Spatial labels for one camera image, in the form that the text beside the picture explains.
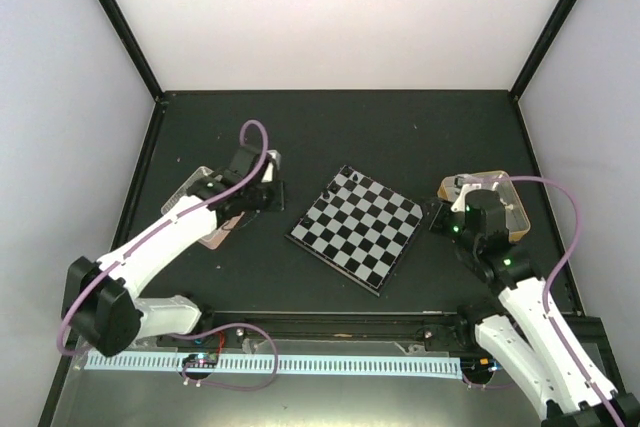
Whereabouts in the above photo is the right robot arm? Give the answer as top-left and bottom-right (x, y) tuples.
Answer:
(424, 189), (639, 426)

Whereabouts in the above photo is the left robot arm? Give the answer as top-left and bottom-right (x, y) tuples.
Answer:
(62, 147), (284, 357)

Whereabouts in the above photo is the small circuit board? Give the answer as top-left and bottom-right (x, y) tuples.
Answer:
(182, 353), (218, 369)

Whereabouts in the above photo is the pink metal tin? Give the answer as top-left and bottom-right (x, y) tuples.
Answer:
(160, 165), (246, 251)

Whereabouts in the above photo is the orange metal tin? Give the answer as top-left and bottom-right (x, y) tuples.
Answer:
(437, 170), (531, 243)

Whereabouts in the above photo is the black and white chessboard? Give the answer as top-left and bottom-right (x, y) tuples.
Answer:
(285, 165), (423, 296)

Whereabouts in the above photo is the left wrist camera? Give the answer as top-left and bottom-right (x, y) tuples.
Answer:
(261, 150), (281, 183)

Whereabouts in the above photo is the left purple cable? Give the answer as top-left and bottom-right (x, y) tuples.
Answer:
(55, 119), (280, 392)

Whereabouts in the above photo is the black aluminium rail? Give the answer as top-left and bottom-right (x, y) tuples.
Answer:
(139, 310), (481, 348)

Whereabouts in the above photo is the light blue slotted cable duct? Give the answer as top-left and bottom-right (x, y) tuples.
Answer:
(84, 351), (462, 380)

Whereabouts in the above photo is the left black frame post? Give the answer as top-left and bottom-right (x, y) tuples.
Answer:
(98, 0), (163, 101)

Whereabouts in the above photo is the black frame post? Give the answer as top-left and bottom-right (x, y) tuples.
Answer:
(509, 0), (578, 101)
(98, 0), (163, 101)

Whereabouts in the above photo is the right black frame post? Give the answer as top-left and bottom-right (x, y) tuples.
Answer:
(509, 0), (578, 101)

